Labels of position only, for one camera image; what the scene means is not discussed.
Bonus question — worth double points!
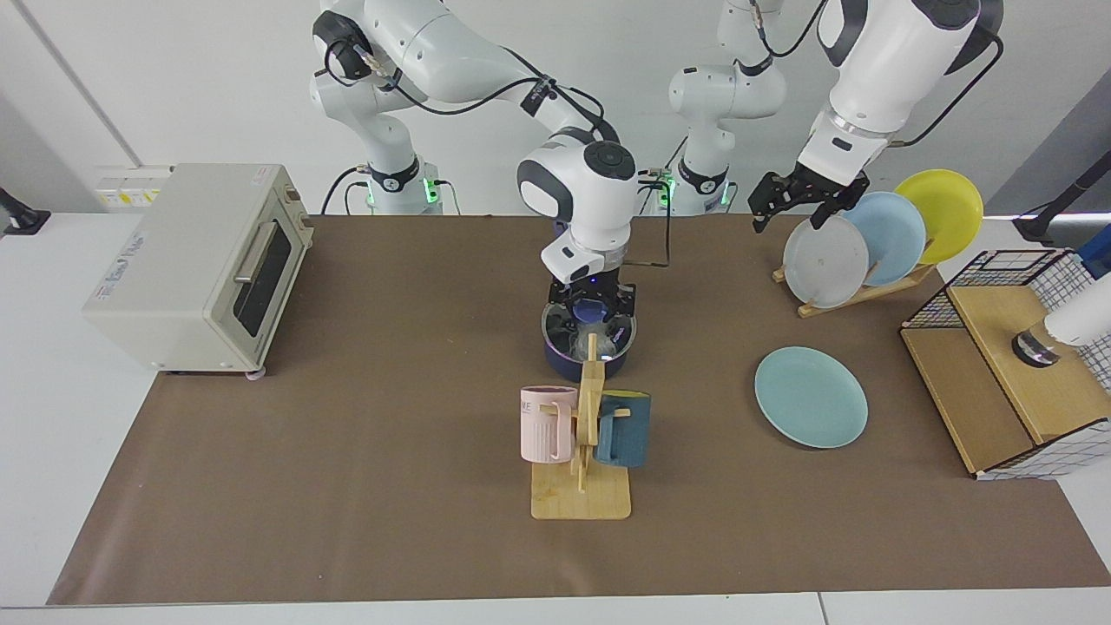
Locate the pink ribbed mug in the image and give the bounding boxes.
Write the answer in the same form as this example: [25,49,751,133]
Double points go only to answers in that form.
[520,385,580,464]

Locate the brown table cloth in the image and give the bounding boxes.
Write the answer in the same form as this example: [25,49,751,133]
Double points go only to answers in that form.
[48,214,1111,606]

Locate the white cylinder with dark cap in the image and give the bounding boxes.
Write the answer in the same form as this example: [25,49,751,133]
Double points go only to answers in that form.
[1011,278,1111,368]

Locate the dark teal mug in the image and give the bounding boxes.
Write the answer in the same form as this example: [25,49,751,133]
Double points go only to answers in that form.
[594,391,652,469]

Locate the grey white plate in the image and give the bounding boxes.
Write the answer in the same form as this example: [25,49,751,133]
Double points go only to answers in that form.
[783,214,871,309]

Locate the yellow plate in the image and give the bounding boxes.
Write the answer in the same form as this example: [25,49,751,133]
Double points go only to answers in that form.
[894,169,984,266]

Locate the wire basket with wooden floor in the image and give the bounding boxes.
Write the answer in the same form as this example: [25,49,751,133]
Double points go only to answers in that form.
[899,249,1111,481]

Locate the black clamp base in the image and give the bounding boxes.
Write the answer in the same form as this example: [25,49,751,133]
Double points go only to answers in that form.
[0,187,51,237]

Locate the blue object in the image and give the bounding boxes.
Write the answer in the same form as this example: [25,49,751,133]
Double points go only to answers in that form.
[1076,227,1111,279]

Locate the pale toaster oven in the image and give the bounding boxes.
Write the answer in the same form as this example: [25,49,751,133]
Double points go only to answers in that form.
[82,163,313,380]

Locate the white wall socket panel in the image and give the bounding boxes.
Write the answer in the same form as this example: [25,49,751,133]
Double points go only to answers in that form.
[94,165,174,209]

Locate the wooden plate rack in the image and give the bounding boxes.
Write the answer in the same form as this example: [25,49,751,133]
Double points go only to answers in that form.
[772,260,938,319]

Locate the black stand pole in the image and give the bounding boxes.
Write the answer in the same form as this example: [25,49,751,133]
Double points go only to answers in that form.
[1011,152,1111,244]

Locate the teal green plate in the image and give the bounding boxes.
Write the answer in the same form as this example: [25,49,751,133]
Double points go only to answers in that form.
[754,346,869,450]

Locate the wooden cup stand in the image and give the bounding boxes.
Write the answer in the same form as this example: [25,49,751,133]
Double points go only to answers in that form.
[530,333,633,521]

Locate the black pot with blue handle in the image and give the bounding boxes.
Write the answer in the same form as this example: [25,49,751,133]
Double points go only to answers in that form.
[540,291,639,381]

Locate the light blue plate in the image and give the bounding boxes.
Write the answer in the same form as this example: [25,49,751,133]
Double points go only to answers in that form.
[840,192,928,287]

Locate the glass lid with blue knob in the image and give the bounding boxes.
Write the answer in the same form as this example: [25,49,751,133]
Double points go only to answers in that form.
[542,295,639,361]

